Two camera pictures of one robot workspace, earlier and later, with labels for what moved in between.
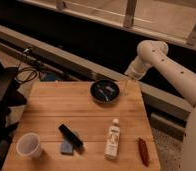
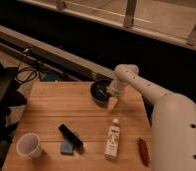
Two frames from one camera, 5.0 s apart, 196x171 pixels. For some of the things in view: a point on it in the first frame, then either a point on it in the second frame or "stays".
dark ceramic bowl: x=104 y=91 stays
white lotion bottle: x=112 y=144 stays
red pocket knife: x=143 y=151 stays
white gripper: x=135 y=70 to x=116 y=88
